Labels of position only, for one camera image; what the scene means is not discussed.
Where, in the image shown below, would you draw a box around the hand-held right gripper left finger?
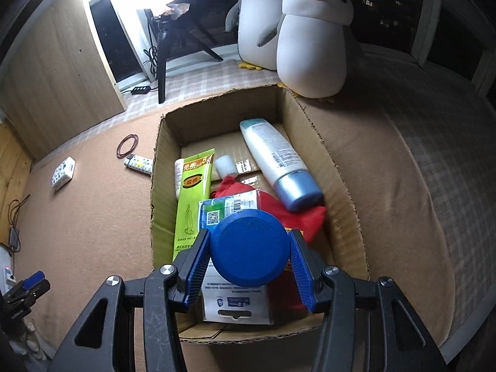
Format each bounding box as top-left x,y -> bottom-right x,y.
46,228 -> 213,372

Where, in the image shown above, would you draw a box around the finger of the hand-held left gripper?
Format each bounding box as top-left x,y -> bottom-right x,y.
21,271 -> 45,290
7,279 -> 51,308

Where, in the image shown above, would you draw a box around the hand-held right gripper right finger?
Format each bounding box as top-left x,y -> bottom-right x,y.
289,228 -> 452,372

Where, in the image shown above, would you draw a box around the white packet with blue label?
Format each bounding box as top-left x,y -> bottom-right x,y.
201,261 -> 276,325

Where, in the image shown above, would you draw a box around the blue round lid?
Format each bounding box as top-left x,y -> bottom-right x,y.
209,209 -> 291,288

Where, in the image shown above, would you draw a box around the blue-green packet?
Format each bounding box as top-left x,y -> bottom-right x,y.
197,189 -> 259,241

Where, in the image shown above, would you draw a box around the green packet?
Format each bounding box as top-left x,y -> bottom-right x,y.
172,148 -> 215,264

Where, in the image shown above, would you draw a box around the red bag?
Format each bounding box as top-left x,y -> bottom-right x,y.
211,176 -> 328,311

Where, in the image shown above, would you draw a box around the cardboard box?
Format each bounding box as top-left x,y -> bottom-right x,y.
149,84 -> 370,343

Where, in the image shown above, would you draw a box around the small white bottle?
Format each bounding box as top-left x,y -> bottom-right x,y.
215,155 -> 237,181

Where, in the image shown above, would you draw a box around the white tube with blue cap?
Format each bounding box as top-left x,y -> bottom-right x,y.
239,118 -> 324,212

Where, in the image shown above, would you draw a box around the white device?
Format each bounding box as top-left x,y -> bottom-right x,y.
0,244 -> 16,295

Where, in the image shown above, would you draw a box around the small white patterned box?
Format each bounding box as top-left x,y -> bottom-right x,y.
50,156 -> 77,191

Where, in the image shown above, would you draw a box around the white patterned lighter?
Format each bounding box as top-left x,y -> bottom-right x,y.
124,155 -> 153,174

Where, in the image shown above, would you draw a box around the wooden board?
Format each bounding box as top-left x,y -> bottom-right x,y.
0,0 -> 128,161

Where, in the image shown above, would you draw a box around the black tripod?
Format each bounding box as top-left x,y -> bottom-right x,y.
145,8 -> 224,104

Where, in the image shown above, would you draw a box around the small penguin plush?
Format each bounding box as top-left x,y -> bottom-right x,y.
276,0 -> 363,103

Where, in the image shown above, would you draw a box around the large penguin plush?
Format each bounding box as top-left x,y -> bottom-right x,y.
225,0 -> 311,71

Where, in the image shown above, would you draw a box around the thin black cable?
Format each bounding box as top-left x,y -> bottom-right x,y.
8,194 -> 32,252

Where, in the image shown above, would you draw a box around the brown hair ties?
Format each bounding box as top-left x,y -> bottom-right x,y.
117,135 -> 139,159

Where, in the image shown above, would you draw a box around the black power cable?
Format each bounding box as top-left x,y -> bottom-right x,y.
143,46 -> 156,86

